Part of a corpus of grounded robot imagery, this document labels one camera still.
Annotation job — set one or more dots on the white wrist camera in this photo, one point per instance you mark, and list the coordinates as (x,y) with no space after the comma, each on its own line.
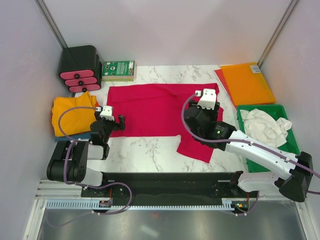
(207,98)
(104,113)

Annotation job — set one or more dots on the blue folded t shirt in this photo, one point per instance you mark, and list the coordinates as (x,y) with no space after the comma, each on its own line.
(81,136)

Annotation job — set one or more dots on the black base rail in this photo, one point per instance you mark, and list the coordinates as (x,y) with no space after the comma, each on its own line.
(168,189)

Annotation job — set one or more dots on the black pink drawer organizer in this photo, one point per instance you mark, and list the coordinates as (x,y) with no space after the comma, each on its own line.
(80,69)

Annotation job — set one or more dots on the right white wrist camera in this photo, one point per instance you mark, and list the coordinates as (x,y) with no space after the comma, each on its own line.
(207,98)

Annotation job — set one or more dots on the yellow folded t shirt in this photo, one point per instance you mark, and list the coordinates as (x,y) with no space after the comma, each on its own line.
(76,121)

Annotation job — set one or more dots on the right aluminium corner post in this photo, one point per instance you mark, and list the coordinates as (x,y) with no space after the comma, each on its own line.
(277,31)

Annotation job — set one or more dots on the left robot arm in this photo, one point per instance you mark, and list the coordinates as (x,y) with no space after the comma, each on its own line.
(68,162)

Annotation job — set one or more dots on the orange plastic folder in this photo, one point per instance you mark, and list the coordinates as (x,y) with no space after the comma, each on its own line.
(247,85)

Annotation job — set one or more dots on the white cable duct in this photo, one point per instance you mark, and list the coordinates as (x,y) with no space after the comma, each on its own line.
(107,204)

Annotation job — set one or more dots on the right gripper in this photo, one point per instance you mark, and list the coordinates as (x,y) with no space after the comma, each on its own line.
(213,113)

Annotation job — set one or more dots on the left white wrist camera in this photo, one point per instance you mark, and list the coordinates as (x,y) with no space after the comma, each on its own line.
(104,113)

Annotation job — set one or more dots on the green white box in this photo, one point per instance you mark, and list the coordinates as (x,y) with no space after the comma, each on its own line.
(119,71)

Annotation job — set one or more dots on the left aluminium corner post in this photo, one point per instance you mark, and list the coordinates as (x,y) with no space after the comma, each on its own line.
(51,23)

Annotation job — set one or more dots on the magenta t shirt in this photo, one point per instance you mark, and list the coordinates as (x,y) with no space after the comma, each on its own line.
(154,110)

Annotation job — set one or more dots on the red plastic folder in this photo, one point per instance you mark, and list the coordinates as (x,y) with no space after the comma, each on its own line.
(223,81)

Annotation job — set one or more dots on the aluminium corner post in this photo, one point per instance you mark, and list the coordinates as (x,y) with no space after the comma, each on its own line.
(51,23)
(277,31)

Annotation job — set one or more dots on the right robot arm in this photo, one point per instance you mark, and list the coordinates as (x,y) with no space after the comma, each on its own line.
(289,173)

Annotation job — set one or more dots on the white crumpled t shirt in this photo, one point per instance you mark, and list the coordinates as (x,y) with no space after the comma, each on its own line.
(260,126)

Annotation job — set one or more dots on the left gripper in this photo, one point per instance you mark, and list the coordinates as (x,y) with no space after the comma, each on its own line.
(117,126)

